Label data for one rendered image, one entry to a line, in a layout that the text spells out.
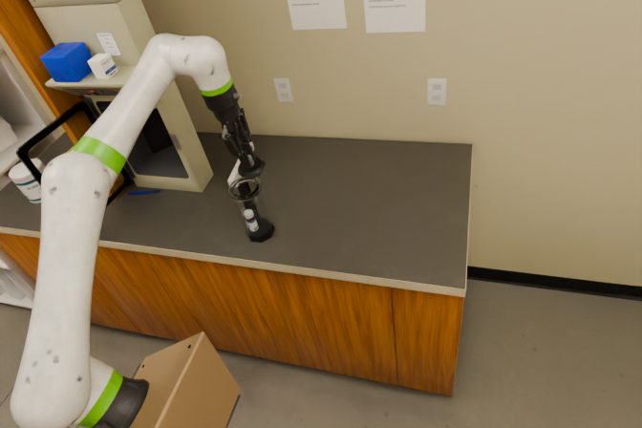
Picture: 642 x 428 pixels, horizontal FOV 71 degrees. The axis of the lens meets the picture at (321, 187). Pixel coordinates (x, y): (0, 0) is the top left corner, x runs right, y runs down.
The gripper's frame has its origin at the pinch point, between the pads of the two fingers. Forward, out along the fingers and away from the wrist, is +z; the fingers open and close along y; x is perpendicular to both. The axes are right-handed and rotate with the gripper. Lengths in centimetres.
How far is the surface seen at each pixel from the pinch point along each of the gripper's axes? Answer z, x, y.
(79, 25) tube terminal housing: -37, 52, 17
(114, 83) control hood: -23.5, 39.4, 4.9
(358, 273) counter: 34, -35, -17
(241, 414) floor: 124, 26, -47
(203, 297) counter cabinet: 67, 36, -19
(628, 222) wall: 82, -132, 52
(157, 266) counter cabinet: 48, 49, -17
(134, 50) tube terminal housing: -27.9, 36.4, 16.4
